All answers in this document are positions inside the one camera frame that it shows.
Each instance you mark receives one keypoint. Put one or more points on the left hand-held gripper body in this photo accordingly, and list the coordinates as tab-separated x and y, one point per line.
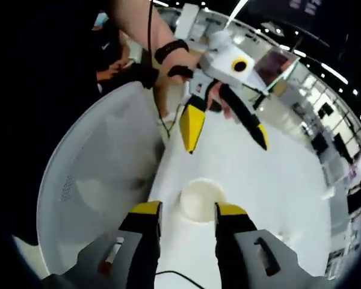
222	60

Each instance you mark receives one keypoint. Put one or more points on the white side desk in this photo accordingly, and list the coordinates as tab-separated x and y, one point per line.
257	90

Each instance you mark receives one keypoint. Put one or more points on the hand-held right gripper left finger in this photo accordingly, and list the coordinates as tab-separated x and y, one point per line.
138	241

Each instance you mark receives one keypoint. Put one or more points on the person's left hand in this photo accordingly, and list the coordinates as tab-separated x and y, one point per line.
185	61

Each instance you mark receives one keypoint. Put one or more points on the black wristband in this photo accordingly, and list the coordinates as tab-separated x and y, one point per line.
171	49

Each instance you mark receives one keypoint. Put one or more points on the green printed paper cup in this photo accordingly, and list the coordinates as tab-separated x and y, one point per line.
198	198

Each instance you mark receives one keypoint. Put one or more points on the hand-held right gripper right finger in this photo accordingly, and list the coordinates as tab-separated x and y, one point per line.
234	241

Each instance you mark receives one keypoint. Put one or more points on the person's black clothing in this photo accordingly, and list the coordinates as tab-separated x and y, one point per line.
87	60

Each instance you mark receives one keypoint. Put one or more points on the person's leg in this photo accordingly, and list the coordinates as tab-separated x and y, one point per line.
164	96

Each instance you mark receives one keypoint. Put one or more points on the black pouch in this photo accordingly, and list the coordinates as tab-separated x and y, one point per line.
144	75

